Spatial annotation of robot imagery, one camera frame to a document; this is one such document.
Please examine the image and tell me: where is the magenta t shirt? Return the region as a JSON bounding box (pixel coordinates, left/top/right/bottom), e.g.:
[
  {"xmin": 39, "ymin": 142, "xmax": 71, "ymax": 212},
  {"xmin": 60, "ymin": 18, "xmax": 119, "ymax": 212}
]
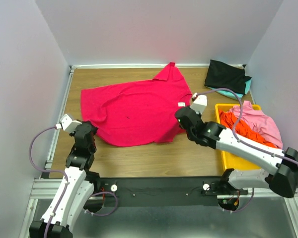
[{"xmin": 80, "ymin": 62, "xmax": 192, "ymax": 147}]

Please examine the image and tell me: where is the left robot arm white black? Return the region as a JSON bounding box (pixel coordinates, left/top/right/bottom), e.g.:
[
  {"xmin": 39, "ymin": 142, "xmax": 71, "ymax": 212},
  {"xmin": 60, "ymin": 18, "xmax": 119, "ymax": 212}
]
[{"xmin": 29, "ymin": 120, "xmax": 100, "ymax": 238}]

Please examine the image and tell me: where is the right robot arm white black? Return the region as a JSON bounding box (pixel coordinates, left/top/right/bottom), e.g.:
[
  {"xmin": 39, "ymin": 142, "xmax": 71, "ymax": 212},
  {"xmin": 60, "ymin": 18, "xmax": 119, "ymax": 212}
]
[{"xmin": 175, "ymin": 107, "xmax": 298, "ymax": 198}]

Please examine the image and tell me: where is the folded teal t shirt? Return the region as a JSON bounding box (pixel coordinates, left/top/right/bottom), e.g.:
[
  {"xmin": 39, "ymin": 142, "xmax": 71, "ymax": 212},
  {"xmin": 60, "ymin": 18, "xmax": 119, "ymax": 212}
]
[{"xmin": 217, "ymin": 79, "xmax": 252, "ymax": 100}]

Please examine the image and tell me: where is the orange t shirt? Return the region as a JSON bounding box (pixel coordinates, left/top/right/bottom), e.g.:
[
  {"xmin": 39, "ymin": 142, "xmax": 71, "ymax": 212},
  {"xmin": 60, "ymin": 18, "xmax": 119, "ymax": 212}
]
[{"xmin": 219, "ymin": 110, "xmax": 278, "ymax": 148}]

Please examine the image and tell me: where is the folded black t shirt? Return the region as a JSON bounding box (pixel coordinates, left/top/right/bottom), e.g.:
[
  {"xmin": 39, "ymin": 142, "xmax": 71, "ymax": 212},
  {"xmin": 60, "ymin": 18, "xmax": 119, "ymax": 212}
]
[{"xmin": 204, "ymin": 59, "xmax": 251, "ymax": 94}]

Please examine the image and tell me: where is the yellow plastic bin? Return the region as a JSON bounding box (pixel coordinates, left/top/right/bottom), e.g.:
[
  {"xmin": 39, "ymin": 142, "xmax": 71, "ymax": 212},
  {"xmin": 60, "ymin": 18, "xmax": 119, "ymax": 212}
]
[{"xmin": 215, "ymin": 104, "xmax": 260, "ymax": 171}]

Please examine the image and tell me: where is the light pink t shirt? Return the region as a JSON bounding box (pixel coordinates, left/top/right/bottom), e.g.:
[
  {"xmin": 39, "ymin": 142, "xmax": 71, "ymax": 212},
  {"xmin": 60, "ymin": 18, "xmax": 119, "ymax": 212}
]
[{"xmin": 240, "ymin": 101, "xmax": 283, "ymax": 149}]

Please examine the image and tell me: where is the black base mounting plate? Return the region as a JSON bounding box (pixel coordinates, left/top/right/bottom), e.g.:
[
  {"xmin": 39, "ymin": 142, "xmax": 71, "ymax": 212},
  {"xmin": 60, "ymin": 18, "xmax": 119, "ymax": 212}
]
[{"xmin": 84, "ymin": 176, "xmax": 248, "ymax": 214}]

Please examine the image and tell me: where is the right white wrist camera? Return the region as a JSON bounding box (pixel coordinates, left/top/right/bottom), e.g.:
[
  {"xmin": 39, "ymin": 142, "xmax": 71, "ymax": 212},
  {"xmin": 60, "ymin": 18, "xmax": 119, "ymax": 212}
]
[{"xmin": 190, "ymin": 95, "xmax": 208, "ymax": 115}]

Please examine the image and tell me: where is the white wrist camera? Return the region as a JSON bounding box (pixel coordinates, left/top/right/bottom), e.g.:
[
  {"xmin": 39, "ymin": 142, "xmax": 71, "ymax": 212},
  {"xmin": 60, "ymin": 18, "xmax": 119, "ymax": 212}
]
[
  {"xmin": 60, "ymin": 114, "xmax": 82, "ymax": 133},
  {"xmin": 190, "ymin": 95, "xmax": 208, "ymax": 115}
]

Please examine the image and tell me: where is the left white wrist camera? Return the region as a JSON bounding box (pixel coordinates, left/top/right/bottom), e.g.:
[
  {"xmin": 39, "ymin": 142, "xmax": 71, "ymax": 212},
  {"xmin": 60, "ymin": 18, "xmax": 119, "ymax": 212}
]
[{"xmin": 60, "ymin": 114, "xmax": 82, "ymax": 133}]

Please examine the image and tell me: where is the aluminium frame rail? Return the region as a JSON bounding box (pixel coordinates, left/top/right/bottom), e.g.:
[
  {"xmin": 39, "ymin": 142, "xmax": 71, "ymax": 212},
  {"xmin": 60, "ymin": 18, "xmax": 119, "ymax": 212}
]
[{"xmin": 18, "ymin": 64, "xmax": 298, "ymax": 238}]

